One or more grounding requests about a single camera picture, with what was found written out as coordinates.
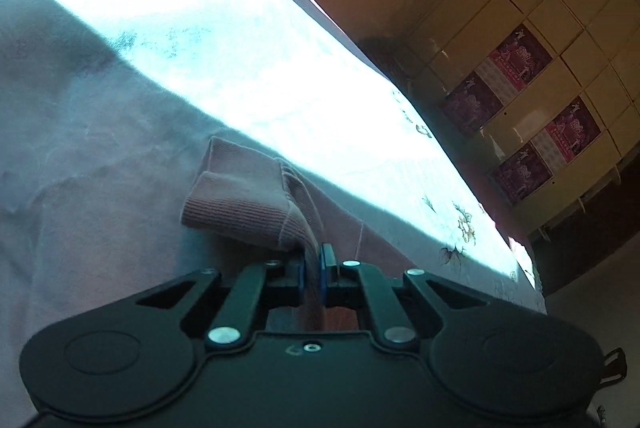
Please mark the white floral bed sheet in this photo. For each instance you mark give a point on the white floral bed sheet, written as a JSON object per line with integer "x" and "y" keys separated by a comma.
{"x": 280, "y": 73}

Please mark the pink knit sweater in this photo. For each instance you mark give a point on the pink knit sweater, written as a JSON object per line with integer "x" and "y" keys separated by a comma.
{"x": 250, "y": 198}

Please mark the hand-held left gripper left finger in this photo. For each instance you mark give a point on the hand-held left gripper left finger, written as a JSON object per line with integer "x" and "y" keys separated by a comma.
{"x": 300, "y": 272}

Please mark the purple calendar poster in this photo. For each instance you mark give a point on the purple calendar poster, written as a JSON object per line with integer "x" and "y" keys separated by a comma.
{"x": 572, "y": 128}
{"x": 520, "y": 53}
{"x": 522, "y": 175}
{"x": 472, "y": 100}

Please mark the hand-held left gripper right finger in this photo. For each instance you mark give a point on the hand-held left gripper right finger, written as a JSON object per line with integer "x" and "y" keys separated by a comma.
{"x": 324, "y": 269}

